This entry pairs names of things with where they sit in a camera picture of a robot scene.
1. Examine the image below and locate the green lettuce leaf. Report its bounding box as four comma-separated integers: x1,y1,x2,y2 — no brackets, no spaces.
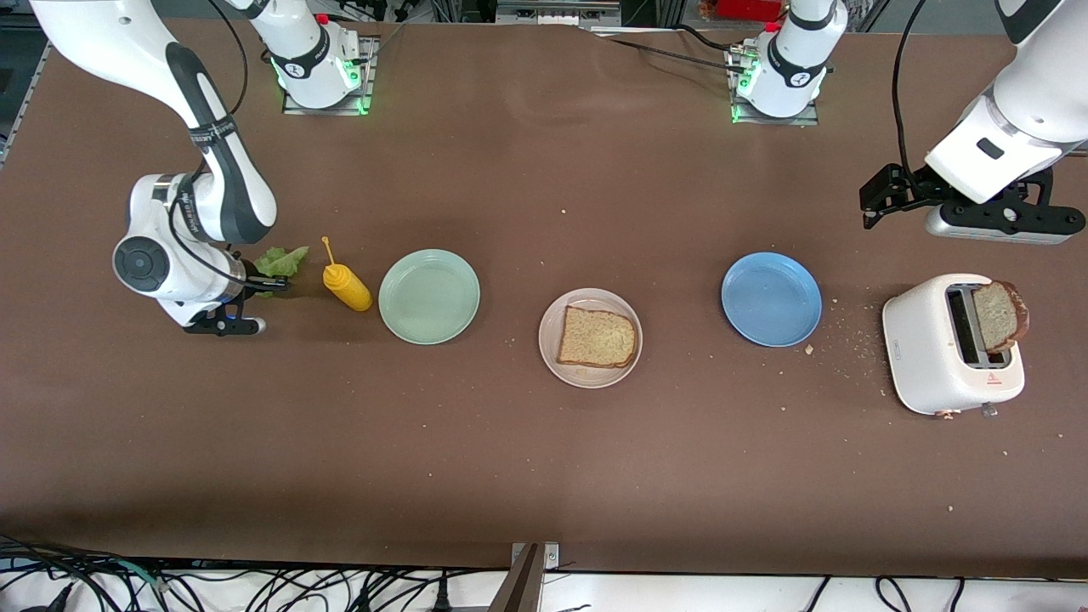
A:
253,246,310,298

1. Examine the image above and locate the yellow squeeze bottle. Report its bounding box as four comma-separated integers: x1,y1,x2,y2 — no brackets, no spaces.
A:
320,236,374,313

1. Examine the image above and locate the brown bread slice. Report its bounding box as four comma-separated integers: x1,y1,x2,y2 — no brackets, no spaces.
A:
972,280,1030,354
557,306,638,369

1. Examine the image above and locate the blue plate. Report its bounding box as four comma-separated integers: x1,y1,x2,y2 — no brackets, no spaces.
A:
721,252,824,349

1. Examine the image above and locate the pale green plate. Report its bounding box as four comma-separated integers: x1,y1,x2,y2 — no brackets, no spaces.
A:
378,248,482,346

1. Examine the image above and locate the beige plate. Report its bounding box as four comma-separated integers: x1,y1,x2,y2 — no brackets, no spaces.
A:
538,287,644,390

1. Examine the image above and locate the white toaster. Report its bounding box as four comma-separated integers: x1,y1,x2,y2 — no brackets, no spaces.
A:
881,273,1027,420

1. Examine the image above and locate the red box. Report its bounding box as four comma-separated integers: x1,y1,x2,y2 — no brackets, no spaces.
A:
699,0,785,23

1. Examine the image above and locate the grey metal equipment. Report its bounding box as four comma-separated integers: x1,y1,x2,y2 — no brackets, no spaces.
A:
496,0,623,26

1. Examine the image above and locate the grey metal bar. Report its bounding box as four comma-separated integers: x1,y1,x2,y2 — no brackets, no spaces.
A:
487,544,541,612

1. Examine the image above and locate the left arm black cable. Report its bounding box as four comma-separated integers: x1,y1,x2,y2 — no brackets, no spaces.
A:
892,0,929,171

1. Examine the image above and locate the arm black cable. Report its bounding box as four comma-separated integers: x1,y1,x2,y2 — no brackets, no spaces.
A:
168,0,249,281
892,0,929,171

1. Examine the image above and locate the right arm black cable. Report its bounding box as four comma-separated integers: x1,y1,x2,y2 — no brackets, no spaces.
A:
168,0,249,281

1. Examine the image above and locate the black table cable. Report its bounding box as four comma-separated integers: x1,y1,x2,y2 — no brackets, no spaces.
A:
595,32,751,76
671,24,749,54

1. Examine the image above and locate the teal floor cable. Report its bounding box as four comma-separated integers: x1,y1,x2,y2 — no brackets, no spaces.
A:
109,559,173,591

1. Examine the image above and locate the small metal bracket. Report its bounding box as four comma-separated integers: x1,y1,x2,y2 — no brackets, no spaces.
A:
510,541,561,572

